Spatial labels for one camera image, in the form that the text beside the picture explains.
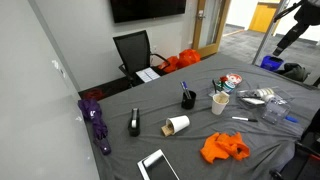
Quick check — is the white marker black cap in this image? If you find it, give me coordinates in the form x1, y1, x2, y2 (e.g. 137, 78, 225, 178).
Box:
231, 116, 259, 123

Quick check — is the wooden block merry print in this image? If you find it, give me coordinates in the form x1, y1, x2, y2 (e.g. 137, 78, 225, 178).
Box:
161, 120, 175, 138

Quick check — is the black wall television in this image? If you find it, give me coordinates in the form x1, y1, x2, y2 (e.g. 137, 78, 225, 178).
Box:
109, 0, 188, 24

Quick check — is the blue capped pen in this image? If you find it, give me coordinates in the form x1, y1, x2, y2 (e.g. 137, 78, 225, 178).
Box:
180, 80, 193, 100

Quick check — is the red white round tin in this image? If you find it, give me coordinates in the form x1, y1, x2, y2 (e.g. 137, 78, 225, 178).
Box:
225, 73, 244, 86

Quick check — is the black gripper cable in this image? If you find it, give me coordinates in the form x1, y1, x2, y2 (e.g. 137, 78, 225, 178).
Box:
273, 2, 303, 22

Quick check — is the clear plastic tray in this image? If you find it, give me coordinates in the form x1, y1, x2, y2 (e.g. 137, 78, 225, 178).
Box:
236, 85, 296, 108

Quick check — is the large orange bag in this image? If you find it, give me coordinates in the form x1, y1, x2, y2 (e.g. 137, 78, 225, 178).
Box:
178, 48, 202, 69

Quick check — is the black slim tool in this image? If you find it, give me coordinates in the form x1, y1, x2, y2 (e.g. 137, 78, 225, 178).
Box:
211, 78, 218, 95

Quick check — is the black robot stand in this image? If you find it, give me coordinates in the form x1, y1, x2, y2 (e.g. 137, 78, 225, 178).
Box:
269, 109, 320, 180

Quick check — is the blue bin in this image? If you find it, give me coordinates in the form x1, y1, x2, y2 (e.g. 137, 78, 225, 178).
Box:
259, 54, 285, 72

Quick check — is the white printed paper sheet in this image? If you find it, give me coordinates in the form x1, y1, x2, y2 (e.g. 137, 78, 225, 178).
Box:
135, 67, 162, 84

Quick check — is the orange cloth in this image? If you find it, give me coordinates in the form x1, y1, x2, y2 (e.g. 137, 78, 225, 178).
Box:
199, 131, 251, 165

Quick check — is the black pen cup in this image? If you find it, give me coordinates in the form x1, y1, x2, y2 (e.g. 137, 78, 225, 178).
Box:
180, 90, 197, 110

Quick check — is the grey metal post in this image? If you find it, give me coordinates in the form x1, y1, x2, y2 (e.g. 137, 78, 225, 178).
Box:
251, 0, 292, 66

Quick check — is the whiteboard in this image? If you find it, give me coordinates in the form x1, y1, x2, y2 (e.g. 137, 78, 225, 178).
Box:
0, 0, 101, 180

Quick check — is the small orange bag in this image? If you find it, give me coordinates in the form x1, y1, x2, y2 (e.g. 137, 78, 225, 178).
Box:
160, 55, 181, 74

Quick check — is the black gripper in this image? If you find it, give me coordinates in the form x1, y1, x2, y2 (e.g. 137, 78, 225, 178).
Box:
272, 22, 310, 57

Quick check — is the blue round tin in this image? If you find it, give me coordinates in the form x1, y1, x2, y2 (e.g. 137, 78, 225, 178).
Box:
221, 80, 236, 95

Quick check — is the dark green bag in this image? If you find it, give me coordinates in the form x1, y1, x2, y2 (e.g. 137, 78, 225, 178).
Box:
278, 62, 312, 83

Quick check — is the purple folded umbrella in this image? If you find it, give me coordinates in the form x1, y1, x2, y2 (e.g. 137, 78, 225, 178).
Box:
77, 98, 112, 156

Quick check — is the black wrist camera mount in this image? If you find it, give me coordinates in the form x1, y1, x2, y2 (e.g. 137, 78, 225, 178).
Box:
294, 0, 320, 26

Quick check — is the clear tray with tins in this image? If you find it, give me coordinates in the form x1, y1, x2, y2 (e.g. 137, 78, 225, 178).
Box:
208, 73, 244, 98

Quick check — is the black mesh office chair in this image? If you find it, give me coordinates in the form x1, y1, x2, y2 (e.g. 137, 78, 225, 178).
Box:
112, 29, 172, 88

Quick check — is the yellow door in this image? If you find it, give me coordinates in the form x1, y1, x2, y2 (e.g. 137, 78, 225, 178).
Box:
248, 1, 282, 34

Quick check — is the white card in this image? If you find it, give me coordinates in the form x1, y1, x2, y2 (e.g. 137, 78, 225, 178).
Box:
242, 97, 266, 106

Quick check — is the grey table cloth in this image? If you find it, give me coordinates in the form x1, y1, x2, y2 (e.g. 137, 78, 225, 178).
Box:
83, 53, 320, 180

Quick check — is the wooden block greetings print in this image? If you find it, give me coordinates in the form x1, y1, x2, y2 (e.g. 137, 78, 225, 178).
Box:
214, 91, 230, 104

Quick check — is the wooden door with glass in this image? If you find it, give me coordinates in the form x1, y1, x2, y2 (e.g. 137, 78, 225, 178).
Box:
191, 0, 232, 58

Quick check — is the white framed tablet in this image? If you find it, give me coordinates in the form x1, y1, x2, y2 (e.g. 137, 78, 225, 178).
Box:
136, 148, 180, 180

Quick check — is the small blue plastic stick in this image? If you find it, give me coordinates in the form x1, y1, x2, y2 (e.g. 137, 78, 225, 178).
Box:
285, 114, 300, 124

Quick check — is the white paper cup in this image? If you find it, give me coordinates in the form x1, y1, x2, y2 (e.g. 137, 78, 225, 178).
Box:
211, 92, 230, 116
165, 115, 191, 136

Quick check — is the white tape roll stack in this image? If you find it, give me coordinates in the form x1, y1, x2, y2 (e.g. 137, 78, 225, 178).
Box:
255, 87, 276, 103

